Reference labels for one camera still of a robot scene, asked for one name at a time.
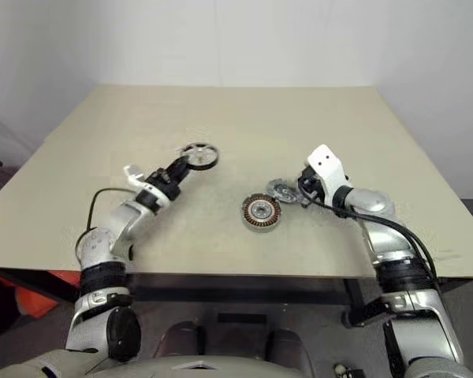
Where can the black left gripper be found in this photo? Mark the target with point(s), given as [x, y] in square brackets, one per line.
[163, 183]

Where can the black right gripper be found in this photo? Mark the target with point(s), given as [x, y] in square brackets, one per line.
[314, 185]

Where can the grey metal gear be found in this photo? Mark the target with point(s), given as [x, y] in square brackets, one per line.
[280, 191]

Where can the black ring part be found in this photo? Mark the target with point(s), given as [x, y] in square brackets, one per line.
[214, 156]

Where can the round silver motor stator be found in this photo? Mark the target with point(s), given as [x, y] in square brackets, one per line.
[250, 214]

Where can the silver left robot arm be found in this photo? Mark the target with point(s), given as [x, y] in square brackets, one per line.
[98, 244]

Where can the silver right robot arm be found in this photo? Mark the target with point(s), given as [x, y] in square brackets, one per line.
[418, 327]

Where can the orange object under table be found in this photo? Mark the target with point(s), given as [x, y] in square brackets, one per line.
[35, 305]

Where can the grey robot torso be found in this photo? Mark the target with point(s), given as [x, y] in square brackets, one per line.
[205, 372]

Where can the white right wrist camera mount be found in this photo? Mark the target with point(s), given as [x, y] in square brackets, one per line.
[325, 159]

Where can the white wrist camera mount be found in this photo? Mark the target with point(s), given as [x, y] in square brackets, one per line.
[325, 159]
[133, 175]

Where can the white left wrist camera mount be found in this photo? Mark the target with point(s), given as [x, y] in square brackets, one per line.
[133, 175]

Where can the black table frame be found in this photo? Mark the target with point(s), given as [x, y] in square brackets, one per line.
[240, 293]

